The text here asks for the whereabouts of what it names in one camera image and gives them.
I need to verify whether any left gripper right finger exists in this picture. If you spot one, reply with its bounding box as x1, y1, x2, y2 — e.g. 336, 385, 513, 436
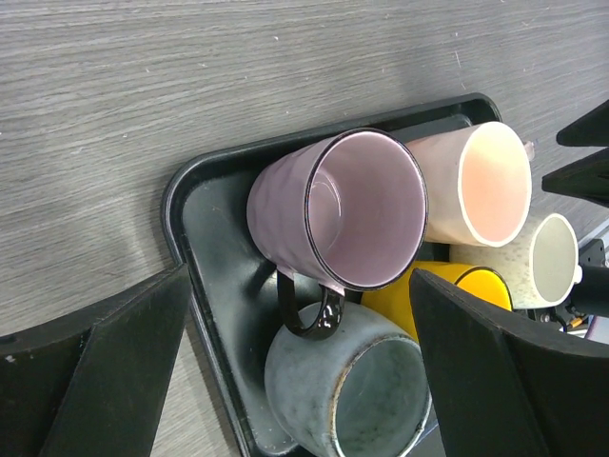
409, 268, 608, 456

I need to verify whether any pink ceramic mug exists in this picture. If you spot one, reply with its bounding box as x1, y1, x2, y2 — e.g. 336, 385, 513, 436
406, 121, 532, 248

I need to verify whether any purple mug black handle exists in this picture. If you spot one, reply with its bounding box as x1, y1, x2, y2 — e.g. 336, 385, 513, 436
246, 128, 428, 340

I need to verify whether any grey stoneware mug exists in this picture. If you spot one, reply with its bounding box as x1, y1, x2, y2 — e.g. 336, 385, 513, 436
265, 303, 431, 456

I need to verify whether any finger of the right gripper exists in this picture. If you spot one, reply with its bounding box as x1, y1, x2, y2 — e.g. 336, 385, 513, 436
541, 148, 609, 208
556, 100, 609, 147

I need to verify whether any white speckled mug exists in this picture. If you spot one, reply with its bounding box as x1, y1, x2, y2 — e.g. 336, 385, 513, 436
449, 213, 582, 309

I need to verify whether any yellow mug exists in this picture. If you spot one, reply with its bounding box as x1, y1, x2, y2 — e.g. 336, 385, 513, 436
361, 261, 513, 342

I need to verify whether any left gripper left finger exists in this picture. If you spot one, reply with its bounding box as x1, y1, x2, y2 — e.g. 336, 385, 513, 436
1, 265, 191, 456

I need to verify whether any black plastic tray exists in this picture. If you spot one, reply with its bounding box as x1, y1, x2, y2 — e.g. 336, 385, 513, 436
161, 92, 501, 456

